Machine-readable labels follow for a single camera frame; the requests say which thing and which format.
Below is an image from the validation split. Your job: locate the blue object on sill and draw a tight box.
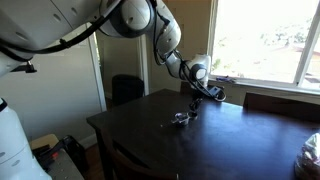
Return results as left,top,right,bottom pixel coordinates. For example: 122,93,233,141
215,75,237,84

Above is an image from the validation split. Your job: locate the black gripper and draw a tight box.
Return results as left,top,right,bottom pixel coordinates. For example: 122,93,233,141
189,87,207,112

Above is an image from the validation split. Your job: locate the dark wooden round-back chair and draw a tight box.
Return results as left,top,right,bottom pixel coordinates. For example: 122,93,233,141
101,131,181,180

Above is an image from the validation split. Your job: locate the grey equipment case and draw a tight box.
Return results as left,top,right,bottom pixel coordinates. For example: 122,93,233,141
46,148,85,180

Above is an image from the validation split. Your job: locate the dark wooden straight-back chair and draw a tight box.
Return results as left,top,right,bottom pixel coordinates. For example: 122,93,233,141
180,80,225,102
243,91,320,123

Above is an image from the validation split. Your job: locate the largest steel measuring cup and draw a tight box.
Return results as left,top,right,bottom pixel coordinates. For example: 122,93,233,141
170,112,191,128

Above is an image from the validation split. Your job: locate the white framed window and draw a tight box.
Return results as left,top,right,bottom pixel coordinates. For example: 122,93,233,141
203,0,320,94

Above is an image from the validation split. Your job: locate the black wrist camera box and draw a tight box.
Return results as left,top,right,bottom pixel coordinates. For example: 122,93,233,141
206,85,225,100

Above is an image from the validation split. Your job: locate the beige box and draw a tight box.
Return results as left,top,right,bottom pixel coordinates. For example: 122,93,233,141
29,133,60,150

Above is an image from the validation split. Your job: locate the black upholstered chair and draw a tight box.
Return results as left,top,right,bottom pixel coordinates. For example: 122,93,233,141
111,73,145,108

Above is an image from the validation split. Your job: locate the clear plastic food bag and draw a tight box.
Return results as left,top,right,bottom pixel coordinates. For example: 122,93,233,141
294,132,320,180

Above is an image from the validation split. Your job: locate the white door frame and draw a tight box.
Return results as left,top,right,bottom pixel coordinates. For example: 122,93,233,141
87,31,150,113

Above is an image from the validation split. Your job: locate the half-cup steel measuring cup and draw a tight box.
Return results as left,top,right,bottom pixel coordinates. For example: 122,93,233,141
170,116,183,125

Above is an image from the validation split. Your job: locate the black tool case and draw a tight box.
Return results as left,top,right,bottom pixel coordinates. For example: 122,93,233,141
33,134,88,174

